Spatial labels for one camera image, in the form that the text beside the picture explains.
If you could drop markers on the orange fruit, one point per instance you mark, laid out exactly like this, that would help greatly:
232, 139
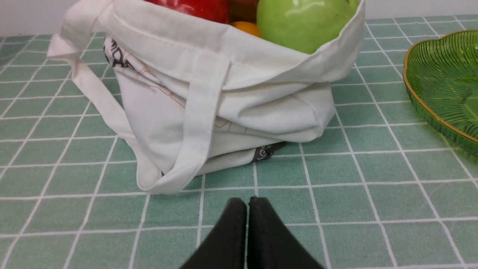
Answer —
247, 27

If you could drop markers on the red apple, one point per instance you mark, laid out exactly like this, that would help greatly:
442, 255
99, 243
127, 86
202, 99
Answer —
211, 10

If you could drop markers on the green glass plate gold rim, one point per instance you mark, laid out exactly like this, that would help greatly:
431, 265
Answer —
441, 80

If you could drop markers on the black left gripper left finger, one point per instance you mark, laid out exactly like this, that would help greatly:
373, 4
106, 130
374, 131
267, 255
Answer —
224, 247

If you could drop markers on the green checkered tablecloth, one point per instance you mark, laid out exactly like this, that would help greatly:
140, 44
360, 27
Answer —
379, 189

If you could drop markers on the green apple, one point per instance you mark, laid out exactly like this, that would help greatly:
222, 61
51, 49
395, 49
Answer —
303, 25

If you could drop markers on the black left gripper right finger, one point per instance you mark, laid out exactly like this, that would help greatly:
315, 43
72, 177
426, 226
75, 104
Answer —
270, 243

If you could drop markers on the white cloth tote bag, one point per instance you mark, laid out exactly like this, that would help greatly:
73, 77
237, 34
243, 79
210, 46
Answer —
192, 96

